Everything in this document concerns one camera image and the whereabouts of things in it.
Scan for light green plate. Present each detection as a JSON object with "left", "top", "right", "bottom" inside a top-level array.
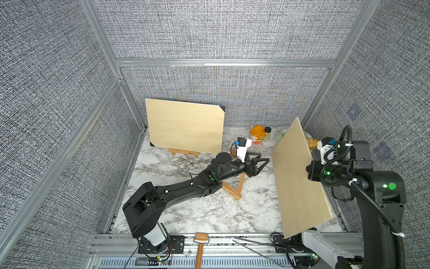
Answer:
[{"left": 277, "top": 128, "right": 288, "bottom": 142}]

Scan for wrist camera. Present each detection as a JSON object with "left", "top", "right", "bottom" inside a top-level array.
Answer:
[
  {"left": 317, "top": 137, "right": 336, "bottom": 165},
  {"left": 235, "top": 137, "right": 252, "bottom": 163}
]

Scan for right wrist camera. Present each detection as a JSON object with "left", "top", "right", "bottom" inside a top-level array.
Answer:
[{"left": 317, "top": 137, "right": 336, "bottom": 165}]

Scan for light wooden board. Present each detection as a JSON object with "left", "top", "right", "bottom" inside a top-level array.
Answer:
[
  {"left": 272, "top": 118, "right": 334, "bottom": 238},
  {"left": 145, "top": 99, "right": 225, "bottom": 154}
]

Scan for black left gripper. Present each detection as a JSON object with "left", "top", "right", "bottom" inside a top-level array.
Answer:
[{"left": 217, "top": 152, "right": 268, "bottom": 183}]

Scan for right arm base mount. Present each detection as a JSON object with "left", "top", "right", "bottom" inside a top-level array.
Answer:
[{"left": 270, "top": 232, "right": 302, "bottom": 253}]

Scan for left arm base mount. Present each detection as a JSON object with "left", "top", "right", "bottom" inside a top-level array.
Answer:
[{"left": 138, "top": 235, "right": 185, "bottom": 255}]

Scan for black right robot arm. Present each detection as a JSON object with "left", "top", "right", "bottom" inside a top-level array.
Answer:
[{"left": 306, "top": 125, "right": 406, "bottom": 269}]

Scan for wooden easel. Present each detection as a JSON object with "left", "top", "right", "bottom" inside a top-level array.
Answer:
[
  {"left": 168, "top": 149, "right": 199, "bottom": 158},
  {"left": 221, "top": 172, "right": 246, "bottom": 201}
]

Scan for wooden handled mallet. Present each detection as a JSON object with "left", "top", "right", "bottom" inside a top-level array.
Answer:
[{"left": 194, "top": 233, "right": 209, "bottom": 269}]

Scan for orange lidded snack cup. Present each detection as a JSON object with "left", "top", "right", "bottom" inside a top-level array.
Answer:
[{"left": 250, "top": 125, "right": 267, "bottom": 145}]

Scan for metal tongs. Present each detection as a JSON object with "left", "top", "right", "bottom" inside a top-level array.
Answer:
[{"left": 231, "top": 237, "right": 286, "bottom": 268}]

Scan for yellow striped bread loaf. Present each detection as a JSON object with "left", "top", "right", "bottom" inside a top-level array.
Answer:
[{"left": 306, "top": 138, "right": 319, "bottom": 150}]

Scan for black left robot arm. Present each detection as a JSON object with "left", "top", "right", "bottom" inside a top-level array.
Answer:
[{"left": 123, "top": 152, "right": 270, "bottom": 238}]

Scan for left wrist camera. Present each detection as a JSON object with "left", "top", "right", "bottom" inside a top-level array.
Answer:
[{"left": 235, "top": 137, "right": 252, "bottom": 163}]

